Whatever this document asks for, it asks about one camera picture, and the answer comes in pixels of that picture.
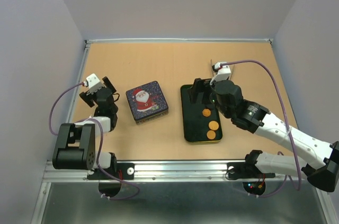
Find gold tin lid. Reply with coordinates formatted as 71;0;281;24
126;80;169;111

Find gold cookie tin box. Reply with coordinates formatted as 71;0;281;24
131;107;169;124

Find metal tongs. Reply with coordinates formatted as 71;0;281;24
210;59;235;80

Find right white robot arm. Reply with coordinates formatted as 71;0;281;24
188;78;338;192

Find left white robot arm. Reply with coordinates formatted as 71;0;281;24
48;74;119;171

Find orange swirl cookie right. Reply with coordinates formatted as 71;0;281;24
202;109;211;117

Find round orange cookie upper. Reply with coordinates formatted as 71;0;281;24
208;121;219;131

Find round orange cookie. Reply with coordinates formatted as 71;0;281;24
206;130;216;140
208;121;219;131

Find black tray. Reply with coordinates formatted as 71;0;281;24
180;85;223;144

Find round orange cookie lower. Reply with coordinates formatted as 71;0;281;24
206;130;216;140

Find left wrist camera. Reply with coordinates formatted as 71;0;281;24
85;74;104;95

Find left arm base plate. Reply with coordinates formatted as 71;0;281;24
86;162;135;181

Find aluminium rail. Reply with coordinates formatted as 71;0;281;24
42;157;326;182

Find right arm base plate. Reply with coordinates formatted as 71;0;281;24
225;162;276;181

